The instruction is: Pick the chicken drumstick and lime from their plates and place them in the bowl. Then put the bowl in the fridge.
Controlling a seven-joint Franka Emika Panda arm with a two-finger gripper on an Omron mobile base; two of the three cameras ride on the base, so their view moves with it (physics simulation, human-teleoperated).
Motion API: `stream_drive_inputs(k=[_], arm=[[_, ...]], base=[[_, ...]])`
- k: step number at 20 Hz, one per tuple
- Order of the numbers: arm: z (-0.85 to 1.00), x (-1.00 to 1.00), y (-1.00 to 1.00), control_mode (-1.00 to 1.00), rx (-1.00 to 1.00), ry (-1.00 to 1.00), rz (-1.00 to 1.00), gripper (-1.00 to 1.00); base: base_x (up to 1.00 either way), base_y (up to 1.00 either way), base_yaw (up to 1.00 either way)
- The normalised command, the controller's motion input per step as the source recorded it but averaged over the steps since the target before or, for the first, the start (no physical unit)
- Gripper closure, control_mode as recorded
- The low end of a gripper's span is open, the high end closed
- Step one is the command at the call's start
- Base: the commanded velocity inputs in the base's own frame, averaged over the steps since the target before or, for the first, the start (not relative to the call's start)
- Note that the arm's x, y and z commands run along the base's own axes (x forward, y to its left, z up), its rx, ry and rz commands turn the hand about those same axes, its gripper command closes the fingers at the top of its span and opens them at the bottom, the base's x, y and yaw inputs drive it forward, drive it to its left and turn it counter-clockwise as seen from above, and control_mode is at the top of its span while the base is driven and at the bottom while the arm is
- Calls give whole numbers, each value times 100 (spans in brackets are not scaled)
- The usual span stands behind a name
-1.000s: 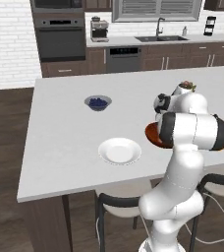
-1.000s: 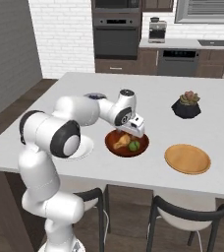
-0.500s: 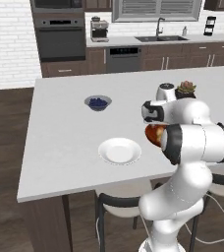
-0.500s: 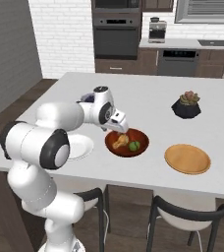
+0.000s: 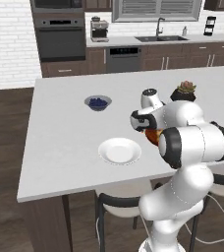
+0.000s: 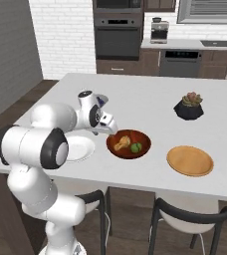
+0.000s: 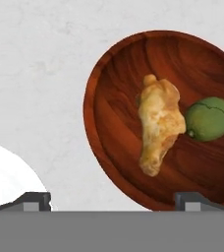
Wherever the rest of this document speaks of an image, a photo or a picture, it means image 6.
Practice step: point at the grey dishwasher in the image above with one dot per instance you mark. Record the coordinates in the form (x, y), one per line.
(180, 63)

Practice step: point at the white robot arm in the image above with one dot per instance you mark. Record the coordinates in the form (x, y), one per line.
(32, 146)

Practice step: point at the brown narrow base cupboard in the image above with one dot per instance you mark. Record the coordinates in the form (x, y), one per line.
(149, 62)

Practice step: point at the built-in dark microwave oven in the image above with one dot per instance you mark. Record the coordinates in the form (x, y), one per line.
(118, 4)

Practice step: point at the round wooden plate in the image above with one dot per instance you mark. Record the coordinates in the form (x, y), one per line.
(189, 160)

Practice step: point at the black chair with white seat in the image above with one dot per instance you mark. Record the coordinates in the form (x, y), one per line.
(97, 199)
(185, 217)

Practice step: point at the red-brown bowl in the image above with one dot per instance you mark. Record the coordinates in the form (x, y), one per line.
(142, 138)

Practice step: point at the brown drawer under oven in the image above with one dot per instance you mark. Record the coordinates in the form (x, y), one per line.
(118, 67)

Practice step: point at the window with grey blinds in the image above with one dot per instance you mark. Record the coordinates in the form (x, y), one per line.
(210, 10)

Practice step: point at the brown wall cupboard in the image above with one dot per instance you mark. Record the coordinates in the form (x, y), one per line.
(160, 4)

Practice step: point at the silver coffee machine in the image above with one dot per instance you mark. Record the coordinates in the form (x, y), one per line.
(159, 31)

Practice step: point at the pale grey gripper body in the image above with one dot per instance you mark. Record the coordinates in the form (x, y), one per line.
(109, 126)

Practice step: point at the succulent in black pot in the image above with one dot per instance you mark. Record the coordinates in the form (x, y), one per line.
(188, 109)

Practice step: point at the white plate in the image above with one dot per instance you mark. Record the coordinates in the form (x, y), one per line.
(80, 149)

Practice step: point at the brown base cupboards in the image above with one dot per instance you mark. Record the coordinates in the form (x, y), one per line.
(220, 64)

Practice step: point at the chicken drumstick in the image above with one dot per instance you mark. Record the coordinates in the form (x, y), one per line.
(122, 143)

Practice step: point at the green lime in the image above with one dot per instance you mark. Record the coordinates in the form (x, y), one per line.
(136, 148)

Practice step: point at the dark sink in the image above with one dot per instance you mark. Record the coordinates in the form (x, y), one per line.
(220, 43)

